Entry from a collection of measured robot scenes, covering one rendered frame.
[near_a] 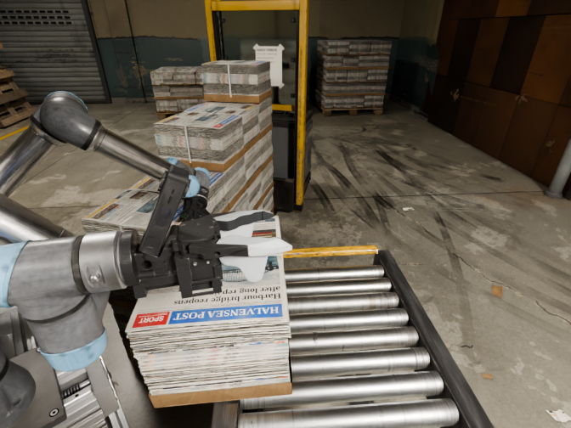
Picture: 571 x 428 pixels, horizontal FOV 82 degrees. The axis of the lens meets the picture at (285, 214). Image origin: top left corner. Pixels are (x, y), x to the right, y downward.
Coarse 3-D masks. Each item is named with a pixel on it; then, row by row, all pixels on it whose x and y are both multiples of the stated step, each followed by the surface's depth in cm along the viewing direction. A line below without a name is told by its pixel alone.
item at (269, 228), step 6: (276, 216) 90; (180, 222) 88; (258, 222) 86; (264, 222) 86; (270, 222) 86; (276, 222) 86; (258, 228) 84; (264, 228) 84; (270, 228) 83; (276, 228) 83; (252, 234) 81; (258, 234) 81; (264, 234) 81; (270, 234) 81; (276, 234) 81
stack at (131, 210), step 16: (256, 144) 214; (240, 160) 190; (256, 160) 217; (224, 176) 169; (240, 176) 194; (128, 192) 149; (144, 192) 150; (224, 192) 173; (256, 192) 226; (96, 208) 136; (112, 208) 136; (128, 208) 136; (144, 208) 136; (208, 208) 156; (240, 208) 196; (96, 224) 128; (112, 224) 126; (128, 224) 125; (144, 224) 125; (128, 288) 143; (128, 320) 155; (128, 352) 167
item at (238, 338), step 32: (160, 288) 66; (224, 288) 65; (256, 288) 64; (160, 320) 58; (192, 320) 58; (224, 320) 58; (256, 320) 57; (288, 320) 58; (160, 352) 60; (192, 352) 61; (224, 352) 62; (256, 352) 62; (288, 352) 64; (160, 384) 65; (192, 384) 65; (224, 384) 66; (256, 384) 67
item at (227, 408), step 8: (232, 400) 69; (216, 408) 67; (224, 408) 67; (232, 408) 67; (216, 416) 66; (224, 416) 66; (232, 416) 66; (216, 424) 65; (224, 424) 65; (232, 424) 65
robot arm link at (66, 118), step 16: (48, 112) 89; (64, 112) 90; (80, 112) 92; (48, 128) 91; (64, 128) 90; (80, 128) 91; (96, 128) 93; (80, 144) 93; (96, 144) 95; (112, 144) 97; (128, 144) 100; (128, 160) 101; (144, 160) 103; (160, 160) 107; (160, 176) 108; (192, 176) 113; (192, 192) 113
